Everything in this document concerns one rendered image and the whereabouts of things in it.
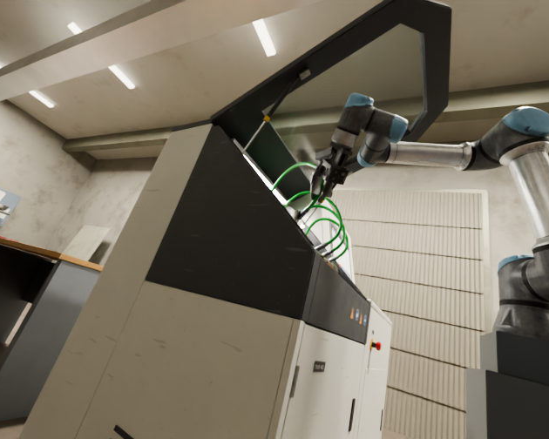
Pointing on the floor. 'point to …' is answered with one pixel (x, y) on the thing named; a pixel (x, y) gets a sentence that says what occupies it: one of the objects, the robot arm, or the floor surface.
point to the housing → (115, 292)
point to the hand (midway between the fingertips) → (315, 197)
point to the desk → (38, 355)
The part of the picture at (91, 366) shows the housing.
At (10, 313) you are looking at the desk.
